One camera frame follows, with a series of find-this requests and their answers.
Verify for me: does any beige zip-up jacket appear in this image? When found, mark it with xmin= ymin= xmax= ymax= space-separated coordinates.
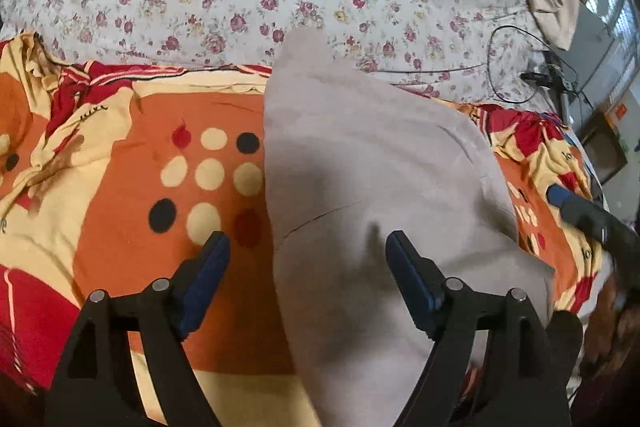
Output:
xmin=264 ymin=28 xmax=553 ymax=426

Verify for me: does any black tripod stand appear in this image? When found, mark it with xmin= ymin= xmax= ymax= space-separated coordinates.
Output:
xmin=520 ymin=50 xmax=576 ymax=127

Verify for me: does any orange red dotted blanket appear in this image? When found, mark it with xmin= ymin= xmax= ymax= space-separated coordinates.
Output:
xmin=0 ymin=31 xmax=614 ymax=427

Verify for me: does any barred window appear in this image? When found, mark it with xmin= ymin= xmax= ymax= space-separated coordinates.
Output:
xmin=585 ymin=0 xmax=639 ymax=53

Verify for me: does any black cable on bed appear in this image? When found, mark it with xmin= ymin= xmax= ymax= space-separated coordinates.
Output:
xmin=372 ymin=24 xmax=597 ymax=106

